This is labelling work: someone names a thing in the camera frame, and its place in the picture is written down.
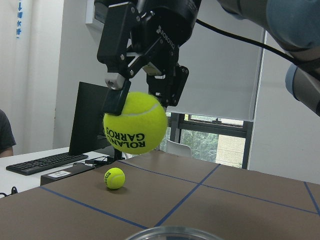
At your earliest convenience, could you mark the white chair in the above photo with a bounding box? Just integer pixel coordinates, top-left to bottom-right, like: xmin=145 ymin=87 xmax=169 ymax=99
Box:
xmin=166 ymin=139 xmax=193 ymax=158

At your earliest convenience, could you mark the black computer monitor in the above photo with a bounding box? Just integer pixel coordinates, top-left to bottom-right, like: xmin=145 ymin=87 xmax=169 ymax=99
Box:
xmin=68 ymin=82 xmax=123 ymax=160

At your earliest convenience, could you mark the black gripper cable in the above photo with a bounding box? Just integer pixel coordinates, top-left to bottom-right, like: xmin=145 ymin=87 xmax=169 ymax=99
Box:
xmin=194 ymin=18 xmax=320 ymax=81

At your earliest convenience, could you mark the white roller blind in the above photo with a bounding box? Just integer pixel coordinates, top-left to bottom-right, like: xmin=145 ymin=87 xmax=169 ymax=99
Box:
xmin=164 ymin=19 xmax=266 ymax=123

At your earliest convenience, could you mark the blue tape line lengthwise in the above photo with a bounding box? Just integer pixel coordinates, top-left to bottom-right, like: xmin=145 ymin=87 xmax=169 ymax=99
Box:
xmin=154 ymin=163 xmax=221 ymax=227

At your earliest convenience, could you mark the blue tape line crosswise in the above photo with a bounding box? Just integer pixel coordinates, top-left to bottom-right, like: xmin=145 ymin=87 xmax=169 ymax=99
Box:
xmin=119 ymin=161 xmax=320 ymax=216

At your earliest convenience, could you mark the seated person dark shirt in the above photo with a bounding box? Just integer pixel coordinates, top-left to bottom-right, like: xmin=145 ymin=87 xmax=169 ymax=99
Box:
xmin=0 ymin=110 xmax=16 ymax=158

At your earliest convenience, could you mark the black keyboard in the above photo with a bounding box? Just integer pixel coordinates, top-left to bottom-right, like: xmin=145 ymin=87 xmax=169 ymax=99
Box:
xmin=6 ymin=152 xmax=89 ymax=176

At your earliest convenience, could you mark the yellow tennis ball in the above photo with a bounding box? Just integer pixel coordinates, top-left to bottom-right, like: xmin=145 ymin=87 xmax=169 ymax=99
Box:
xmin=103 ymin=91 xmax=168 ymax=155
xmin=104 ymin=167 xmax=126 ymax=190

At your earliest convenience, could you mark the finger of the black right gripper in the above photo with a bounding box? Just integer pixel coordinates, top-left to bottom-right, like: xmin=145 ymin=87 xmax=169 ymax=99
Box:
xmin=97 ymin=4 xmax=139 ymax=116
xmin=146 ymin=48 xmax=189 ymax=108

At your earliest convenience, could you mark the black box with label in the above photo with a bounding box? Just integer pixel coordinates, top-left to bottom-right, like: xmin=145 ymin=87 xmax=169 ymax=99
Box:
xmin=40 ymin=163 xmax=94 ymax=186

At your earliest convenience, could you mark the clear tennis ball tube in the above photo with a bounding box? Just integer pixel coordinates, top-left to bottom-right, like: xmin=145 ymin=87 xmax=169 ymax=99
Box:
xmin=126 ymin=226 xmax=221 ymax=240

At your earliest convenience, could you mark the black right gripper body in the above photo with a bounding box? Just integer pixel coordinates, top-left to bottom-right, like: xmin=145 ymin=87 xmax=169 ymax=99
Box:
xmin=94 ymin=0 xmax=201 ymax=75

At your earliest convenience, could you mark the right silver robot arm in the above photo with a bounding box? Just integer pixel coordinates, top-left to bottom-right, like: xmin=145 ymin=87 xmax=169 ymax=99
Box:
xmin=94 ymin=0 xmax=320 ymax=116

